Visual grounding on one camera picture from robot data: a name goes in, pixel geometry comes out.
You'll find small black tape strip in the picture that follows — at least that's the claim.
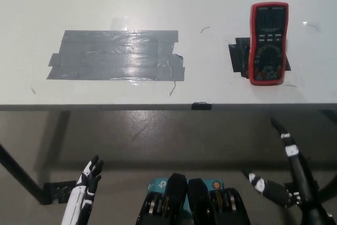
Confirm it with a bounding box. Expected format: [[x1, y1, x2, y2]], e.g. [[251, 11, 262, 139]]
[[191, 101, 213, 111]]

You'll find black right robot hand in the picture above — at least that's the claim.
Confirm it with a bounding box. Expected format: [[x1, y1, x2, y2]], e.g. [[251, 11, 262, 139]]
[[248, 116, 329, 210]]

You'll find grey duct tape patch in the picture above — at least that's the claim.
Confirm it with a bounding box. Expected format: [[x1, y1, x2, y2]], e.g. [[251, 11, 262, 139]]
[[46, 29, 186, 82]]

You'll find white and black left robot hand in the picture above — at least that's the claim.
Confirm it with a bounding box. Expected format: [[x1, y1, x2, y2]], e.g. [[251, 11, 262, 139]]
[[61, 154, 104, 225]]

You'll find red digital multimeter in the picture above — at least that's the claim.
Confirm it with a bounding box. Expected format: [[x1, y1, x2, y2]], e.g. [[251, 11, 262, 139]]
[[248, 2, 290, 86]]

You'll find black metal table leg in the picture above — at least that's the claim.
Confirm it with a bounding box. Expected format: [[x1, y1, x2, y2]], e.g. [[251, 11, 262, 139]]
[[0, 143, 45, 206]]

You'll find black tape patch on table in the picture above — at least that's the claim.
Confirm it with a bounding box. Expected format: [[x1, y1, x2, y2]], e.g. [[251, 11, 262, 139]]
[[227, 37, 292, 78]]

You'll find black and teal robot body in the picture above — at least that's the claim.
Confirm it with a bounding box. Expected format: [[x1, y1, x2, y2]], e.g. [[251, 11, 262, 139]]
[[135, 172, 251, 225]]

